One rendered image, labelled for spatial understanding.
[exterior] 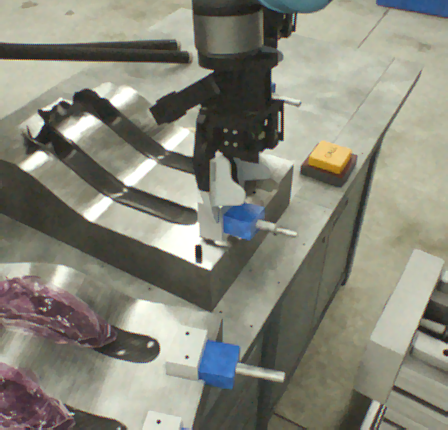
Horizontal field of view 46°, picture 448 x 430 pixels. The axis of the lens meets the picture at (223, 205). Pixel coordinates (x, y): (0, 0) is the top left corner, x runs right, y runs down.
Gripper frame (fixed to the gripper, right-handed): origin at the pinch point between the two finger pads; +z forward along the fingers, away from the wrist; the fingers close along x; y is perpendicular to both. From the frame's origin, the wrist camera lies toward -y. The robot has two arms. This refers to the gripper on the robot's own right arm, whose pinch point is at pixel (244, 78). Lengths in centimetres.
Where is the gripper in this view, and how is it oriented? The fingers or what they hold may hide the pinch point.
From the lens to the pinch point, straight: 95.0
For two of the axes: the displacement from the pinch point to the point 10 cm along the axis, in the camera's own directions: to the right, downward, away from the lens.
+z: 0.0, 7.4, 6.7
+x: 5.0, -5.8, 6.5
